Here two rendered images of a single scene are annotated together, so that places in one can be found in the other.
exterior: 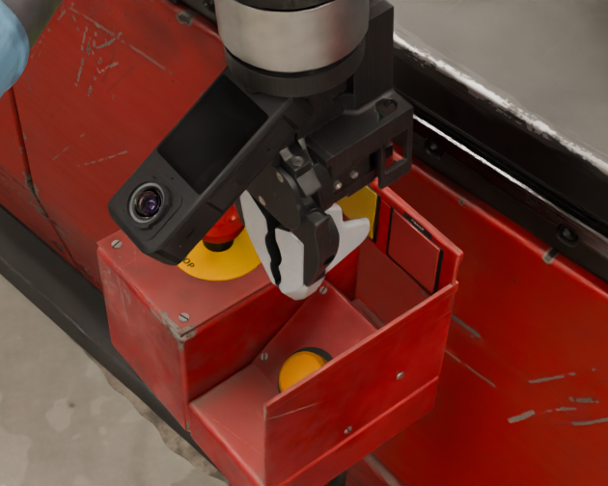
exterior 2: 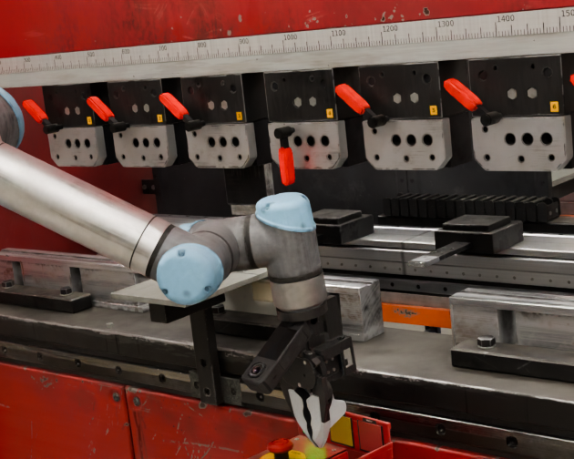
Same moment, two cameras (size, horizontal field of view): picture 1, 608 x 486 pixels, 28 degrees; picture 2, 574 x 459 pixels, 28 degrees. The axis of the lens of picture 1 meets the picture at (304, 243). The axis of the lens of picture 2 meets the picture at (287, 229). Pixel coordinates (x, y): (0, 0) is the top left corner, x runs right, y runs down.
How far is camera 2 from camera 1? 106 cm
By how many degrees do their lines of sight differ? 38
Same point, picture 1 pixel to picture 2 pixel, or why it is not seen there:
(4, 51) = (219, 268)
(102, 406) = not seen: outside the picture
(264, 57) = (292, 303)
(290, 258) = (314, 412)
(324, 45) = (312, 296)
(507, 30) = (395, 359)
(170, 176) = (263, 360)
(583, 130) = (433, 375)
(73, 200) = not seen: outside the picture
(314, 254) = (322, 396)
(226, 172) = (284, 351)
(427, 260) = (376, 436)
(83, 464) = not seen: outside the picture
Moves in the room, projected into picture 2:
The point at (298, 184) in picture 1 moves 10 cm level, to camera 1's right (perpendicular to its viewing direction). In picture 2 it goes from (312, 361) to (384, 352)
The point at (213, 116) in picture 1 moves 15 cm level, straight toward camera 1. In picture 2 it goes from (277, 338) to (294, 370)
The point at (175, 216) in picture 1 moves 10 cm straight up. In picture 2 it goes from (268, 369) to (260, 297)
